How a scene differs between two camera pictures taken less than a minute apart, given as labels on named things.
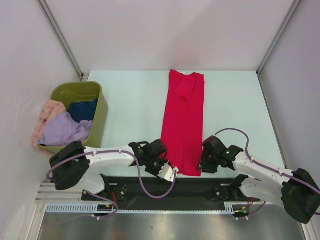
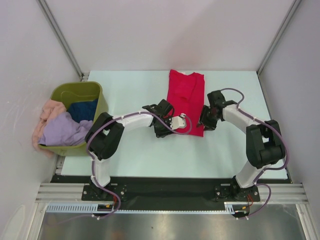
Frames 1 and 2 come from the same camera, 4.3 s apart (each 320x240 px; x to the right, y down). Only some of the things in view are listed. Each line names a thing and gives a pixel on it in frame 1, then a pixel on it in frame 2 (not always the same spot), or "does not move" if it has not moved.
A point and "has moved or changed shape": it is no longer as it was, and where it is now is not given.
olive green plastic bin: x=70 y=93 does not move
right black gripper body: x=208 y=162 → x=208 y=117
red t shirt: x=183 y=122 has moved or changed shape
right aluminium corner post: x=295 y=3 does not move
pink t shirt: x=51 y=107 does not move
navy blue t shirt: x=83 y=110 does not move
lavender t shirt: x=63 y=129 does not move
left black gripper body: x=154 y=164 → x=163 y=129
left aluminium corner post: x=61 y=36 does not move
